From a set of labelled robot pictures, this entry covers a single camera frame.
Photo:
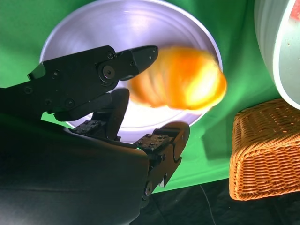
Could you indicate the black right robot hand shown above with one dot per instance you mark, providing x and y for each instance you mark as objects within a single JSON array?
[{"x": 70, "y": 175}]

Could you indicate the round pumpkin-shaped bread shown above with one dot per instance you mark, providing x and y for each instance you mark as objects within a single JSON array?
[{"x": 185, "y": 79}]

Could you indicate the grey-green bowl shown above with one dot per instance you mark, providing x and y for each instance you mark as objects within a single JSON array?
[{"x": 267, "y": 35}]

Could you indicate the lavender plate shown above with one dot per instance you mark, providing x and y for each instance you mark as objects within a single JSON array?
[{"x": 117, "y": 28}]

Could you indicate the orange wicker basket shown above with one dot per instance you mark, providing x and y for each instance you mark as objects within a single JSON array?
[{"x": 267, "y": 152}]

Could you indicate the long salmon pink cake slice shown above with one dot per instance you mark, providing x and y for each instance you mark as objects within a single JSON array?
[{"x": 295, "y": 11}]

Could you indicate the black backdrop curtain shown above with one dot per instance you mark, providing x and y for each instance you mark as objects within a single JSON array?
[{"x": 199, "y": 211}]

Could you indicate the green tablecloth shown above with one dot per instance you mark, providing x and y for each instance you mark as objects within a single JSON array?
[{"x": 236, "y": 35}]

